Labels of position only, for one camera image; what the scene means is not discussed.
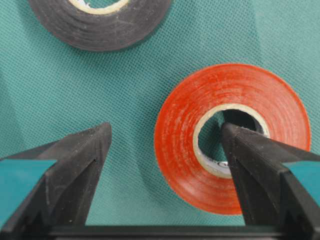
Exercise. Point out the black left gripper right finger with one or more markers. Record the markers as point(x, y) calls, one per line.
point(277, 185)

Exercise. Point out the green table cloth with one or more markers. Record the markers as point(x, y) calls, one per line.
point(49, 89)

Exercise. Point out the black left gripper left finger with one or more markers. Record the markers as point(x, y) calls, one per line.
point(52, 184)

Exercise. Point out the black tape roll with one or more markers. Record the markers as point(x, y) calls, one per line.
point(112, 28)

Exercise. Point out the red tape roll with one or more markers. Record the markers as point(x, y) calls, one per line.
point(204, 183)

